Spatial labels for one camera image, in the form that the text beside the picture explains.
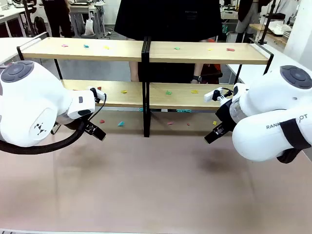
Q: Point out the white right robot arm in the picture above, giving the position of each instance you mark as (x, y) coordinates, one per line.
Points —
(263, 104)

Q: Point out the white office desk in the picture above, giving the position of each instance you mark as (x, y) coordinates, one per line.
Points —
(9, 17)

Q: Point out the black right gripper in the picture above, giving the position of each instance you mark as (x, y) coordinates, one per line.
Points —
(226, 114)

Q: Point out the white plastic bag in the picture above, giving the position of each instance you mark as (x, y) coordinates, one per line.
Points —
(89, 26)

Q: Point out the person's left forearm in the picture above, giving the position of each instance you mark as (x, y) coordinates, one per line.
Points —
(198, 69)

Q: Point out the bystander in black clothes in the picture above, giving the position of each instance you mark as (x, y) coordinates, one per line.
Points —
(57, 14)

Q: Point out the person in black shirt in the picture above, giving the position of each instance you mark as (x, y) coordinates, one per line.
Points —
(168, 19)

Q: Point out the black backpack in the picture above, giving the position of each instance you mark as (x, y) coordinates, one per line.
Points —
(40, 24)

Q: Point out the person's right forearm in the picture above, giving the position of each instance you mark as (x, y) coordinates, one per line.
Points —
(134, 72)

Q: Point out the white side table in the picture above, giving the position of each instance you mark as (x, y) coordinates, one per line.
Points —
(9, 47)

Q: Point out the black stand pole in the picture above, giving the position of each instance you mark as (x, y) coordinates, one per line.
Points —
(267, 22)

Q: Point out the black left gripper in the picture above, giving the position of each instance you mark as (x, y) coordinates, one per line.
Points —
(85, 124)

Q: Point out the black wrist watch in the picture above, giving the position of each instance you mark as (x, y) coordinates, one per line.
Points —
(196, 78)

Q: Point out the wooden side table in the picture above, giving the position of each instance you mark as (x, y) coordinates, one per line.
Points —
(275, 38)

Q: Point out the teal microfibre duster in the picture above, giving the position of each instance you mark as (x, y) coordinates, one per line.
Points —
(184, 111)

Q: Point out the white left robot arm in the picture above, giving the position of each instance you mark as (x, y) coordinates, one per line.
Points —
(29, 102)

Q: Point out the white tray stack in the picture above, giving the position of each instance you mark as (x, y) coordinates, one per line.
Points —
(280, 28)

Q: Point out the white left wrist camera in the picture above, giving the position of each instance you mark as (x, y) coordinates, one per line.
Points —
(99, 93)

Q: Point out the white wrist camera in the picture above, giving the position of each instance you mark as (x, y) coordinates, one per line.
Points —
(99, 93)
(210, 95)

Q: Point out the grey chair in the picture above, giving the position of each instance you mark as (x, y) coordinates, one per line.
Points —
(77, 23)

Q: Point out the bystander in grey shorts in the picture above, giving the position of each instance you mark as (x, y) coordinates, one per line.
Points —
(247, 14)

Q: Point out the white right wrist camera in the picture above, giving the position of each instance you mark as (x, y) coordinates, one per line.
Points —
(210, 95)

